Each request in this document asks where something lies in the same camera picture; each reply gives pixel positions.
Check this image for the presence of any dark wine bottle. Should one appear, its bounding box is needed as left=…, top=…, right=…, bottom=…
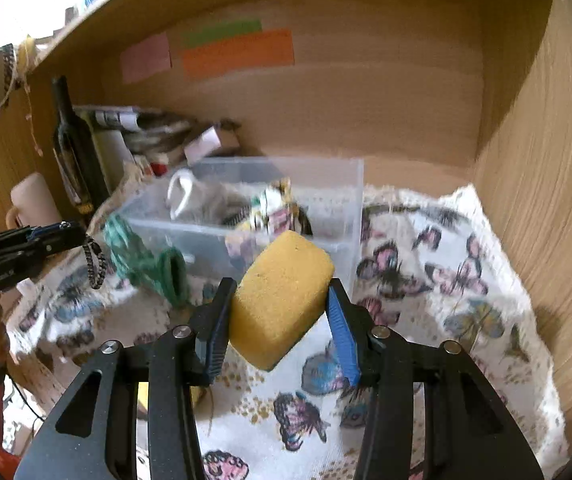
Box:
left=52, top=76, right=110, bottom=223

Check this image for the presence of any pink sticky note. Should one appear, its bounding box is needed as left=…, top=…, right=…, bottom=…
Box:
left=120, top=32, right=172, bottom=84

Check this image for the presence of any patterned fabric bundle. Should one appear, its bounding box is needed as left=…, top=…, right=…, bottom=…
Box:
left=233, top=178, right=313, bottom=236

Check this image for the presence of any small pink box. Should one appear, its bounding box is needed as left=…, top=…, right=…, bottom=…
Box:
left=183, top=126, right=240, bottom=166

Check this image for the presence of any butterfly print cloth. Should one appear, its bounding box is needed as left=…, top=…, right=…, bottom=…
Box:
left=8, top=186, right=568, bottom=479

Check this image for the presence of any black beaded headband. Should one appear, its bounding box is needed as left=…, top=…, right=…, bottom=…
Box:
left=0, top=44, right=18, bottom=107

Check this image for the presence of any yellow sponge block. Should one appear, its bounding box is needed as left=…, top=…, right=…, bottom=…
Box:
left=229, top=231, right=335, bottom=370

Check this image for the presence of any pink mug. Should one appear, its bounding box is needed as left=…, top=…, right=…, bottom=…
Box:
left=5, top=172, right=62, bottom=230

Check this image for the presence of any black chain-trim cloth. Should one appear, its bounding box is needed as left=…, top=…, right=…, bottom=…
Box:
left=82, top=236, right=108, bottom=289

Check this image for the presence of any white earphone cable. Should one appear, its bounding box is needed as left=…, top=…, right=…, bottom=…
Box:
left=166, top=168, right=197, bottom=221

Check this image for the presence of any green sticky note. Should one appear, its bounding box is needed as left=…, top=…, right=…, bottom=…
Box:
left=182, top=18, right=263, bottom=49

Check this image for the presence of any clear plastic storage box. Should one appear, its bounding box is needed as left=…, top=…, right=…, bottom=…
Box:
left=118, top=157, right=364, bottom=289

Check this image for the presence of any green knitted pouch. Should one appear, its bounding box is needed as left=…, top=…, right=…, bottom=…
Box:
left=103, top=214, right=188, bottom=307

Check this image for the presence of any stack of books and papers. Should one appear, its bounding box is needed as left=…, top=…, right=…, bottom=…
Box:
left=73, top=105, right=241, bottom=174

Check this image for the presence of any yellow felt ball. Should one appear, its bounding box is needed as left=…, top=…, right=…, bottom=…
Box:
left=136, top=382, right=205, bottom=413

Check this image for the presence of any orange sticky note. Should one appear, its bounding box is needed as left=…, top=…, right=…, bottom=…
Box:
left=181, top=28, right=295, bottom=80

